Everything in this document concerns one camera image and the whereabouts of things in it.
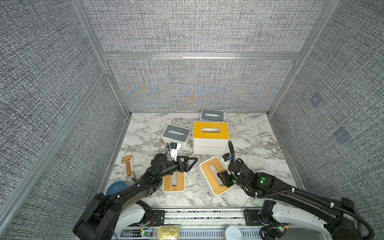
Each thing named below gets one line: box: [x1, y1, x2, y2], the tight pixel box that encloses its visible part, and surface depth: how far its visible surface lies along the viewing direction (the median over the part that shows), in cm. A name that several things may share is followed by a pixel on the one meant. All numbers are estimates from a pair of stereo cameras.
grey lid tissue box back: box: [200, 108, 225, 123], surface depth 115 cm
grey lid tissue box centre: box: [161, 123, 191, 147], surface depth 103 cm
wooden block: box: [121, 155, 134, 177], surface depth 91 cm
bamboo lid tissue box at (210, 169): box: [199, 156, 235, 197], surface depth 77 cm
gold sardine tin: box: [157, 225, 180, 240], surface depth 68 cm
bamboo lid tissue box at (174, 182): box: [162, 171, 186, 193], surface depth 80 cm
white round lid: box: [225, 225, 242, 240], surface depth 66 cm
